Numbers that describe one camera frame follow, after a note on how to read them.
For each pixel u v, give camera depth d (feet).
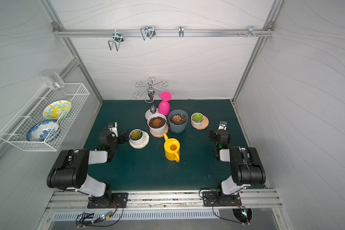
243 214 2.35
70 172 1.47
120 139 2.80
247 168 1.45
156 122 3.07
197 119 3.17
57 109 2.30
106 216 2.26
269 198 2.52
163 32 2.60
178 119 3.13
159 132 3.16
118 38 2.57
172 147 2.73
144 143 3.14
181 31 2.38
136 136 2.97
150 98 3.10
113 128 2.69
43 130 2.05
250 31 2.51
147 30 2.49
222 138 2.34
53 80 2.10
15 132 1.81
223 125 2.68
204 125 3.42
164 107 3.08
